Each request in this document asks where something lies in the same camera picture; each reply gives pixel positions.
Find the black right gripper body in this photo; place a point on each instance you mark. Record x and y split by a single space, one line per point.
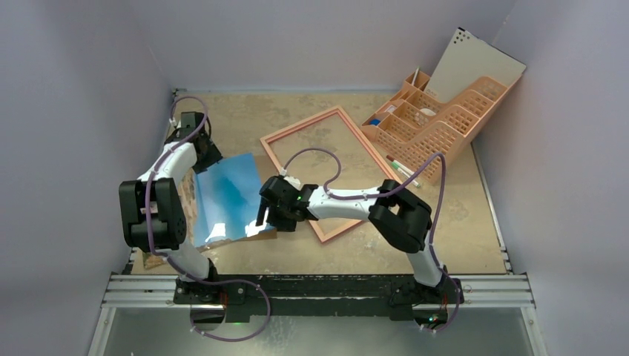
271 206

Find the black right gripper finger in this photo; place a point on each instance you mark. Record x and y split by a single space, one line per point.
282 224
261 214

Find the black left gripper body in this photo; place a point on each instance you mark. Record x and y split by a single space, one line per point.
204 137

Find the beach landscape photo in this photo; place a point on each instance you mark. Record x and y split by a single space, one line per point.
186 189

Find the pink picture frame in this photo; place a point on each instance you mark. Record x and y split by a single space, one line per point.
311 145

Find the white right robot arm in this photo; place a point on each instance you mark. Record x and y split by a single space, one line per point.
404 220

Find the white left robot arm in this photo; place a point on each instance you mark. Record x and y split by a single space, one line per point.
153 218

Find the brown cardboard backing board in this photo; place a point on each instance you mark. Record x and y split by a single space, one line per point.
227 206

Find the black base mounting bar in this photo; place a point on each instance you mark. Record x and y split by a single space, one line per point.
395 296

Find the green marker pen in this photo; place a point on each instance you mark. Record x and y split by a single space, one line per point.
406 174

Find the orange plastic desk organizer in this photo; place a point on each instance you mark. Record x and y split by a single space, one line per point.
411 137

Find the white tape roll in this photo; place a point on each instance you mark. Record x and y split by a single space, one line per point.
427 112

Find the grey perforated board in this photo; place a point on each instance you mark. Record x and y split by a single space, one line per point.
466 59

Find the aluminium rail frame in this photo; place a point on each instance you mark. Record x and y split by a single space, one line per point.
126 292

